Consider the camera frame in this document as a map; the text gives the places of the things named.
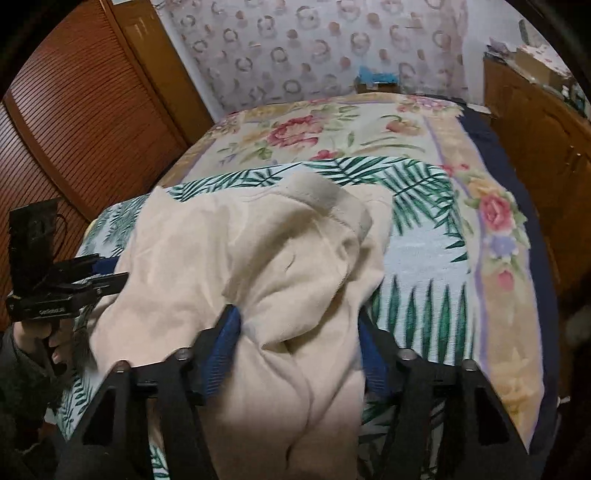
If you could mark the floral print blanket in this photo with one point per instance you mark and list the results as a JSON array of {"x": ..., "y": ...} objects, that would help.
[{"x": 323, "y": 124}]

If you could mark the wooden louvered wardrobe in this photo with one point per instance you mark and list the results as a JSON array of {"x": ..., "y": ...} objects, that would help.
[{"x": 92, "y": 115}]

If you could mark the circle pattern sheer curtain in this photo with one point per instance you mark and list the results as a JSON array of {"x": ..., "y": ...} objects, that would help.
[{"x": 300, "y": 50}]

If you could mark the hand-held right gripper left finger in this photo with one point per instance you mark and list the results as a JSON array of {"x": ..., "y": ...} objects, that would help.
[{"x": 221, "y": 360}]

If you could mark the person's left forearm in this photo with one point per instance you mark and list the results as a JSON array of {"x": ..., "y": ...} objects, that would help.
[{"x": 23, "y": 383}]

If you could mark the box of blue items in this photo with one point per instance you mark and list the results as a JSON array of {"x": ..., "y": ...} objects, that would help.
[{"x": 376, "y": 81}]

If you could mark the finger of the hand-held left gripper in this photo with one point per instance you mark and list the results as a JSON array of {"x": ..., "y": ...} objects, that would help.
[
  {"x": 104, "y": 266},
  {"x": 108, "y": 284}
]

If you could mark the cardboard box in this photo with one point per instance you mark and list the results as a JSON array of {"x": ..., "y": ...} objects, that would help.
[{"x": 535, "y": 67}]

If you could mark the navy bed sheet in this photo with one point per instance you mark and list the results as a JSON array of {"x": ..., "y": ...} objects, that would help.
[{"x": 531, "y": 221}]

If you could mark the person's left hand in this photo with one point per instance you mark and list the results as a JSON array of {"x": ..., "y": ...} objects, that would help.
[{"x": 27, "y": 334}]

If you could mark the peach printed t-shirt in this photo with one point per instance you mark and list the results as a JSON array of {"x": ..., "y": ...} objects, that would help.
[{"x": 254, "y": 258}]

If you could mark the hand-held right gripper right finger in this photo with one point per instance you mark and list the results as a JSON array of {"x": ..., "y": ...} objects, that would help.
[{"x": 369, "y": 364}]

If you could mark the palm leaf print blanket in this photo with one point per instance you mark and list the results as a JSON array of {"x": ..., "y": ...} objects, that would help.
[{"x": 415, "y": 258}]

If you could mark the wooden sideboard cabinet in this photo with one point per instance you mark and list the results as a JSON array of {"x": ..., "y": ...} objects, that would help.
[{"x": 540, "y": 152}]

